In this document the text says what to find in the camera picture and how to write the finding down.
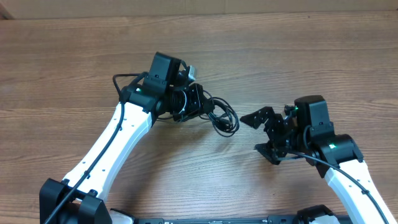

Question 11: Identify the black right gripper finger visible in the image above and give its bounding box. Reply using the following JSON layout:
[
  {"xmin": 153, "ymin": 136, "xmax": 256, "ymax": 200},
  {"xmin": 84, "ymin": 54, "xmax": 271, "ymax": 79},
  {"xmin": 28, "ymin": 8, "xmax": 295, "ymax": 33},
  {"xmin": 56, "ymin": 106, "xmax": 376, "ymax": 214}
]
[
  {"xmin": 239, "ymin": 106, "xmax": 275, "ymax": 129},
  {"xmin": 254, "ymin": 142, "xmax": 294, "ymax": 165}
]

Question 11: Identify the black cable bundle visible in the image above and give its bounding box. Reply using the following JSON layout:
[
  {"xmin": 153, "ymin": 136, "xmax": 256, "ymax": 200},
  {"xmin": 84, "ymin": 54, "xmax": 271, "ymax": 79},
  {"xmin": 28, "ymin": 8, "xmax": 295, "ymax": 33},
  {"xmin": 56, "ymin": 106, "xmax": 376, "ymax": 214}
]
[{"xmin": 198, "ymin": 90, "xmax": 240, "ymax": 138}]

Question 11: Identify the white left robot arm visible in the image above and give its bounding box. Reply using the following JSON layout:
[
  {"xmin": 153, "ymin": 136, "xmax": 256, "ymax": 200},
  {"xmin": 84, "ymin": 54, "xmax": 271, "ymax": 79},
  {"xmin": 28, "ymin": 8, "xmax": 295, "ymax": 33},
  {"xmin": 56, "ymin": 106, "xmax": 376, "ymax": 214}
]
[{"xmin": 39, "ymin": 83, "xmax": 214, "ymax": 224}]

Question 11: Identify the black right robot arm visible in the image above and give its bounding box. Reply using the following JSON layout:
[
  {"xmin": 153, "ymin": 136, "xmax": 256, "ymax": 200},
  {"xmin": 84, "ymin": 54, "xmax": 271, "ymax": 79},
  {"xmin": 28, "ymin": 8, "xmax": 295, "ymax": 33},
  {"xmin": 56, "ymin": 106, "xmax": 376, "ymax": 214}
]
[{"xmin": 240, "ymin": 102, "xmax": 396, "ymax": 223}]

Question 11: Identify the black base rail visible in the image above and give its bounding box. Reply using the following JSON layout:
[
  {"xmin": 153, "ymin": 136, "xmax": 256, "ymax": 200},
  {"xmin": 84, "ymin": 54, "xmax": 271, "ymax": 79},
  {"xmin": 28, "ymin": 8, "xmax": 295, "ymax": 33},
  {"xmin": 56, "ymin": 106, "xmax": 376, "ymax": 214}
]
[{"xmin": 108, "ymin": 208, "xmax": 355, "ymax": 224}]

